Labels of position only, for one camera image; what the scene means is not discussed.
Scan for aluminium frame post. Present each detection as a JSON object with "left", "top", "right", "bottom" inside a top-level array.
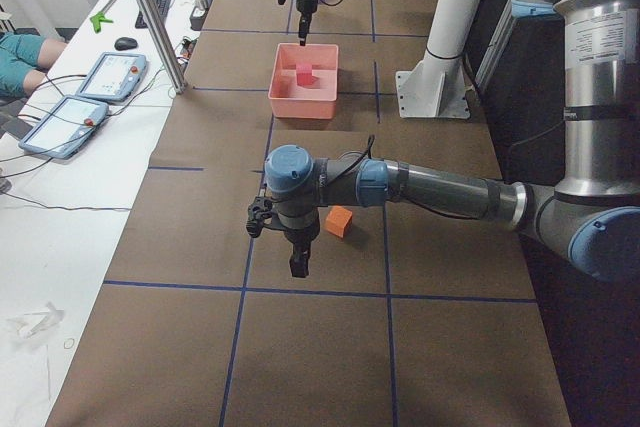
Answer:
[{"left": 136, "top": 0, "right": 187, "bottom": 94}]

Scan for orange foam block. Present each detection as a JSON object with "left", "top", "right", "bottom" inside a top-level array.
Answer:
[{"left": 324, "top": 206, "right": 353, "bottom": 238}]

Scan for seated person legs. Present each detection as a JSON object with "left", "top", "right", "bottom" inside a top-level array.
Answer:
[{"left": 1, "top": 32, "right": 67, "bottom": 98}]

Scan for green plastic clamp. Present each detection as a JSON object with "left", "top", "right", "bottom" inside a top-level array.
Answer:
[{"left": 90, "top": 11, "right": 113, "bottom": 33}]

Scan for lower teach pendant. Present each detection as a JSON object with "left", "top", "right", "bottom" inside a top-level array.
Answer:
[{"left": 19, "top": 95, "right": 109, "bottom": 159}]

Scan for grey power adapter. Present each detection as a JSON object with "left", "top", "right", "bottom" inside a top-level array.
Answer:
[{"left": 189, "top": 4, "right": 208, "bottom": 31}]

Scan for pink plastic bin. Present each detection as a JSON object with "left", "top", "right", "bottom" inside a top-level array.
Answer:
[{"left": 268, "top": 43, "right": 339, "bottom": 120}]

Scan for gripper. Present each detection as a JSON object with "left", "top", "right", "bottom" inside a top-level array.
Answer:
[
  {"left": 296, "top": 0, "right": 318, "bottom": 46},
  {"left": 284, "top": 223, "right": 320, "bottom": 278}
]

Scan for white mount pillar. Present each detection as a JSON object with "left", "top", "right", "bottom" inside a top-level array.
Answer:
[{"left": 424, "top": 0, "right": 480, "bottom": 62}]

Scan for teach pendant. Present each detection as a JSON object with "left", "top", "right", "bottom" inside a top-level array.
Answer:
[
  {"left": 76, "top": 52, "right": 147, "bottom": 102},
  {"left": 19, "top": 95, "right": 109, "bottom": 159}
]

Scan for crumpled clear plastic wrap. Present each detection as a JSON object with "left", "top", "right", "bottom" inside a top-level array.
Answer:
[{"left": 5, "top": 302, "right": 65, "bottom": 341}]

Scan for upper teach pendant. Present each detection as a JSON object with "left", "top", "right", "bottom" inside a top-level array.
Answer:
[{"left": 76, "top": 52, "right": 147, "bottom": 102}]

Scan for black computer mouse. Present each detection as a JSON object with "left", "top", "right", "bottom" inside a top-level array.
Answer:
[{"left": 114, "top": 37, "right": 138, "bottom": 51}]

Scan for red foam block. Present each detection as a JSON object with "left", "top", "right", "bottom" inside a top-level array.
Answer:
[{"left": 296, "top": 62, "right": 314, "bottom": 87}]

